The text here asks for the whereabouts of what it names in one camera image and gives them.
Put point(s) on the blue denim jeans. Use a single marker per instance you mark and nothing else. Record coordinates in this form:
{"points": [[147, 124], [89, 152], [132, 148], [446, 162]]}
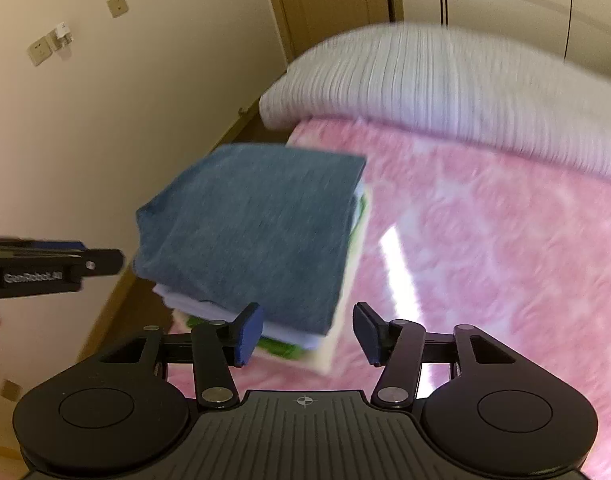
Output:
{"points": [[255, 230]]}

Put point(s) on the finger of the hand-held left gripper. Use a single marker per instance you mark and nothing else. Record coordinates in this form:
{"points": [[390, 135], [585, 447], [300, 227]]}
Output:
{"points": [[102, 261]]}

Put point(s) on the beige wooden door frame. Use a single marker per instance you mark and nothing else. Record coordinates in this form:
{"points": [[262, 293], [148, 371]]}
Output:
{"points": [[330, 5]]}

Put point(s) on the folded green garment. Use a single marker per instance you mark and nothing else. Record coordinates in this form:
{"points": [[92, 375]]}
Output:
{"points": [[280, 347]]}

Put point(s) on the white striped quilt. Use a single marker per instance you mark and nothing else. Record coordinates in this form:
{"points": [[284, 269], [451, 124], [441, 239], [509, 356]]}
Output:
{"points": [[435, 80]]}

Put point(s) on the folded cream garment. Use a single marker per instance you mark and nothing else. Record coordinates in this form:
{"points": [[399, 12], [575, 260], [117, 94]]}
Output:
{"points": [[343, 310]]}

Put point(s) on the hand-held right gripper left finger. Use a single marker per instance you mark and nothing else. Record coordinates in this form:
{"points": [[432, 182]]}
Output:
{"points": [[248, 332]]}

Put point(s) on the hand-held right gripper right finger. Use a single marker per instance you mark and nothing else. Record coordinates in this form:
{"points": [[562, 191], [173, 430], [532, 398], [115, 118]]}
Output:
{"points": [[365, 330]]}

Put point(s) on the white wardrobe doors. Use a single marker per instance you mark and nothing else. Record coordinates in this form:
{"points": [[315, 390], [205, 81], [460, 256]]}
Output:
{"points": [[510, 5]]}

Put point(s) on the folded white garment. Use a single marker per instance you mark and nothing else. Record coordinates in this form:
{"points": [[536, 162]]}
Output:
{"points": [[285, 332]]}

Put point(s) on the white plug adapter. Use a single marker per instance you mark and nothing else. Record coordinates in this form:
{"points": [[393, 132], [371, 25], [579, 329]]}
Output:
{"points": [[61, 34]]}

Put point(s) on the pink rose-patterned bed sheet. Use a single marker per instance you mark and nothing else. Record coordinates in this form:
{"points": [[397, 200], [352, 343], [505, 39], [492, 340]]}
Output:
{"points": [[485, 270]]}

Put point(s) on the beige wall socket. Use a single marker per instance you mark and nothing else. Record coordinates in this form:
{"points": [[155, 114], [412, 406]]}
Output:
{"points": [[10, 390], [118, 6]]}

